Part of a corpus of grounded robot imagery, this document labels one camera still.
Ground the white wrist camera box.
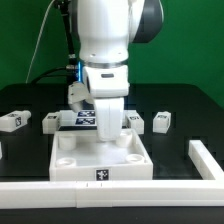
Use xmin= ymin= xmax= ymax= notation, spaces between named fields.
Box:
xmin=68 ymin=82 xmax=93 ymax=112

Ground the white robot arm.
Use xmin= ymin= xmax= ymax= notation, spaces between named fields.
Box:
xmin=69 ymin=0 xmax=164 ymax=141

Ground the white part at left edge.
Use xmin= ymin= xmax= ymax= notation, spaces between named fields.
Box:
xmin=0 ymin=142 xmax=2 ymax=160

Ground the white L-shaped fence wall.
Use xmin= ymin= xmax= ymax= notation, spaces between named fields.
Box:
xmin=0 ymin=140 xmax=224 ymax=209

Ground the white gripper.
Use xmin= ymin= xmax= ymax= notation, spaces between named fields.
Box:
xmin=83 ymin=65 xmax=129 ymax=141

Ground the black cable bundle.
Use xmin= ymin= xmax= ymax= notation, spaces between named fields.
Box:
xmin=30 ymin=0 xmax=81 ymax=84

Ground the white square tabletop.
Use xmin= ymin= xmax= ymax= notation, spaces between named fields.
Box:
xmin=49 ymin=129 xmax=153 ymax=181

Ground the white thin cable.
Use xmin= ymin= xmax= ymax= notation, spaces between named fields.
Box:
xmin=25 ymin=0 xmax=56 ymax=84

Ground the white plate with tags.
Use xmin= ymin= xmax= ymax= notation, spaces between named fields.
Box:
xmin=60 ymin=110 xmax=139 ymax=126

